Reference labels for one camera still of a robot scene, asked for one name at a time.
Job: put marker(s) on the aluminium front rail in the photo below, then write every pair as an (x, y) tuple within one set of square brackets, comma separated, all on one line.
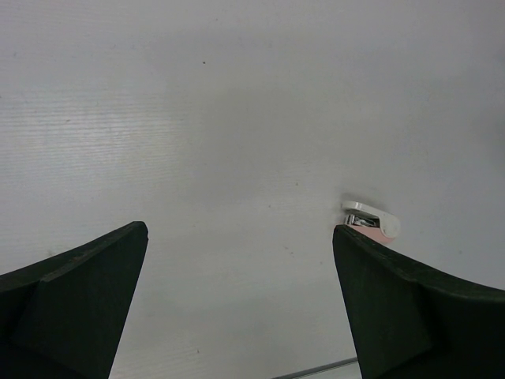
[(347, 368)]

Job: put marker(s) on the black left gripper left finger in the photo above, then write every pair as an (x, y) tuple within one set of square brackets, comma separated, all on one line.
[(63, 317)]

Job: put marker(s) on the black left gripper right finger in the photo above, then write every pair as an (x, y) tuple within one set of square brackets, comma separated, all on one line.
[(409, 320)]

